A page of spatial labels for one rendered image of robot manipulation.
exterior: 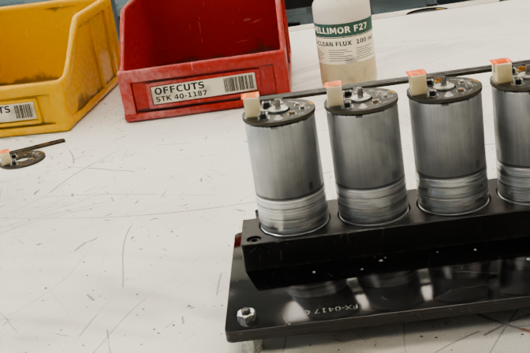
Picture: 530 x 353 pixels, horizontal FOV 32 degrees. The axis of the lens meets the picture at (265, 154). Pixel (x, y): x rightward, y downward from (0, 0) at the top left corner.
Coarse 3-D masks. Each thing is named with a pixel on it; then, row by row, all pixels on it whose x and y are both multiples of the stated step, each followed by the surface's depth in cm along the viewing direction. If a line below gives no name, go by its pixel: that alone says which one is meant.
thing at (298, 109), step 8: (264, 104) 32; (272, 104) 32; (288, 104) 32; (296, 104) 31; (304, 104) 31; (312, 104) 31; (264, 112) 31; (288, 112) 31; (296, 112) 31; (304, 112) 30; (312, 112) 31; (248, 120) 30; (256, 120) 30; (264, 120) 30; (272, 120) 30; (280, 120) 30; (288, 120) 30; (296, 120) 30
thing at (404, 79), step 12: (528, 60) 32; (432, 72) 33; (444, 72) 32; (456, 72) 32; (468, 72) 32; (480, 72) 32; (348, 84) 33; (360, 84) 32; (372, 84) 32; (384, 84) 32; (396, 84) 32; (264, 96) 33; (276, 96) 33; (288, 96) 32; (300, 96) 32
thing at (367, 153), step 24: (336, 120) 30; (360, 120) 30; (384, 120) 30; (336, 144) 31; (360, 144) 30; (384, 144) 30; (336, 168) 31; (360, 168) 30; (384, 168) 31; (336, 192) 32; (360, 192) 31; (384, 192) 31; (360, 216) 31; (384, 216) 31
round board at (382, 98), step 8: (368, 88) 32; (376, 88) 32; (384, 88) 32; (344, 96) 31; (376, 96) 31; (384, 96) 31; (392, 96) 31; (344, 104) 30; (352, 104) 30; (368, 104) 30; (376, 104) 30; (384, 104) 30; (392, 104) 30; (336, 112) 30; (344, 112) 30; (352, 112) 30; (360, 112) 30; (368, 112) 30
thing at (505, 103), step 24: (504, 96) 30; (528, 96) 30; (504, 120) 30; (528, 120) 30; (504, 144) 31; (528, 144) 30; (504, 168) 31; (528, 168) 30; (504, 192) 31; (528, 192) 31
